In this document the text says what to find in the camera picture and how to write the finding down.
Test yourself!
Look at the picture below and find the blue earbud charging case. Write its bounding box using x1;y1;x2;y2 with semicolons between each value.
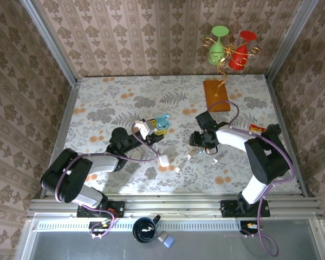
154;114;171;131

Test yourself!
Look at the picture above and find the gold wire rack wooden base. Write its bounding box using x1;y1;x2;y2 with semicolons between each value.
200;36;262;113

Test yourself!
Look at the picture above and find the red plastic wine glass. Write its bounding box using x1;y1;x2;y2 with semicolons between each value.
228;30;257;71

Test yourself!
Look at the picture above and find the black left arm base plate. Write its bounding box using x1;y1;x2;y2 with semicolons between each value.
76;200;125;218

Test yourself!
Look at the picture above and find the black mug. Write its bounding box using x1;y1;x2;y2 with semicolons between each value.
132;214;162;244

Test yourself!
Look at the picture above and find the floral patterned tablecloth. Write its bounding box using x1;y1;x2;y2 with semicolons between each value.
63;74;301;194

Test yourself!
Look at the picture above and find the aluminium table side rail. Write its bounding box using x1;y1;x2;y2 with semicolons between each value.
40;83;81;198
265;77;308;197

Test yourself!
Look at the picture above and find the slotted white cable duct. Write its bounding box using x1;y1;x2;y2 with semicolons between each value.
36;219;243;231

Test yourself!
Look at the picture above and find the aluminium frame post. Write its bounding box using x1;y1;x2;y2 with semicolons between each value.
266;0;319;82
21;0;79;86

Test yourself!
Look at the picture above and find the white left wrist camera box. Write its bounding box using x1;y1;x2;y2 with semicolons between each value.
134;119;155;140

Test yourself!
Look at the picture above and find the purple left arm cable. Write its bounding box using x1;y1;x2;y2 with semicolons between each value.
54;123;160;239

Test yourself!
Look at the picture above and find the grey metal bench plate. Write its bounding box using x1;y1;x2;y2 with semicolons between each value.
24;219;323;260

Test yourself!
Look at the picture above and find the black cable connector block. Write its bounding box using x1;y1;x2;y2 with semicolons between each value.
239;220;261;235
88;220;113;236

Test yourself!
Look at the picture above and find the red snack packet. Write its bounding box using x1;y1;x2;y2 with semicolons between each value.
249;123;266;134

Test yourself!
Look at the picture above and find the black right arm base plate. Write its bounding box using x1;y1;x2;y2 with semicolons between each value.
220;199;271;218

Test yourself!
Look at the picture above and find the small pale blue box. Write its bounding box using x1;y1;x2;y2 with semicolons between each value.
163;235;176;249

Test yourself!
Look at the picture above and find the small black capped jar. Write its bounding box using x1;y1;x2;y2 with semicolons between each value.
265;123;282;137

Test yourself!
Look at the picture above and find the green plastic wine glass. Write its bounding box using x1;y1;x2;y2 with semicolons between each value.
207;25;230;66

